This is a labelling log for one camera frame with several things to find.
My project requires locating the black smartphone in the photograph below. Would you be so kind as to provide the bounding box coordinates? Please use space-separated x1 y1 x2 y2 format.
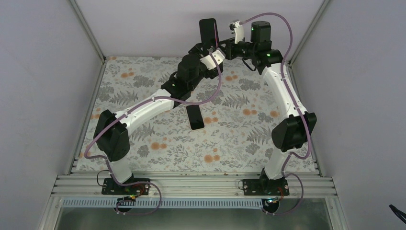
186 105 205 130

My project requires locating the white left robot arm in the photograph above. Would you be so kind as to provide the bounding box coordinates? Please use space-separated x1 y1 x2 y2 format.
91 48 226 194

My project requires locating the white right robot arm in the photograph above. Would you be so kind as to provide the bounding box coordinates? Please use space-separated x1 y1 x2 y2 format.
222 20 317 196

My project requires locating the floral patterned table mat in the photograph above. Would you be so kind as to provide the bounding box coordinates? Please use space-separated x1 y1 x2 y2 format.
76 56 318 173

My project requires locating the black object at corner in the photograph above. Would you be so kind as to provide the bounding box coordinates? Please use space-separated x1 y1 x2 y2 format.
389 204 406 224

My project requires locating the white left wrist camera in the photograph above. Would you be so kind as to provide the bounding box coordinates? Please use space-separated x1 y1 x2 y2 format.
200 48 226 70

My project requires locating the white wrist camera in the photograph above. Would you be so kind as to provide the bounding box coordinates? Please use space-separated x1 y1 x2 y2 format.
229 20 244 44
200 48 226 70

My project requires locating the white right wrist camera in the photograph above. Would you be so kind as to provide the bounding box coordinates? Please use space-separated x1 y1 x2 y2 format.
229 20 244 44

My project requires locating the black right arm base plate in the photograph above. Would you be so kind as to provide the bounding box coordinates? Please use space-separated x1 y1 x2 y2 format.
242 177 290 196

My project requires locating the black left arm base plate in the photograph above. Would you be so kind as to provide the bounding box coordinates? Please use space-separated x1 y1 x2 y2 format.
101 178 150 196

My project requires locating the aluminium front rail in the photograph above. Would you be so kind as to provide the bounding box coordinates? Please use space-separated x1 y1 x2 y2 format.
51 173 338 198

